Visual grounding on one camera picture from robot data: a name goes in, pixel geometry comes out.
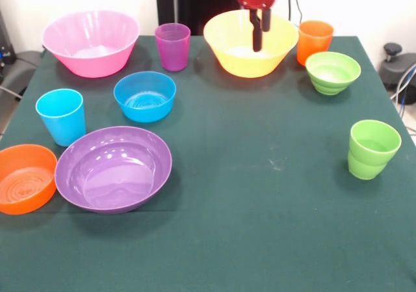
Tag yellow plastic bowl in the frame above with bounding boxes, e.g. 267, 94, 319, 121
203, 10, 299, 79

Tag green plastic bowl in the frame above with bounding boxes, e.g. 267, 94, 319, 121
305, 51, 362, 96

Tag purple plastic bowl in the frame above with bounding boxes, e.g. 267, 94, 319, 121
54, 126, 173, 215

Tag orange plastic bowl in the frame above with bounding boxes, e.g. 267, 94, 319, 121
0, 144, 58, 216

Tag orange plastic cup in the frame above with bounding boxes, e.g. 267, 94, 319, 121
296, 20, 335, 66

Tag purple plastic cup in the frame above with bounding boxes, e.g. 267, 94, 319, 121
154, 23, 191, 72

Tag blue plastic bowl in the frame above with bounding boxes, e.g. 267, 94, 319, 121
113, 71, 177, 124

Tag pink plastic bowl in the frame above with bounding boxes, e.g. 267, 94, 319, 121
41, 9, 141, 79

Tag green plastic cup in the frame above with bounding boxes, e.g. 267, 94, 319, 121
347, 120, 402, 180

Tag dark green tablecloth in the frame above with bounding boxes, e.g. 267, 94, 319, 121
0, 34, 416, 292

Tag blue plastic cup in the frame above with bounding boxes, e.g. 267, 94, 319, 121
35, 88, 87, 147

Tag grey chair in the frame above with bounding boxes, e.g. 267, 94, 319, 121
0, 49, 43, 101

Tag dark equipment box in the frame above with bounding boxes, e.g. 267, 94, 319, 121
0, 8, 17, 69

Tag blue and white cables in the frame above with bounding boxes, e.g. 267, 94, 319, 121
389, 62, 416, 117

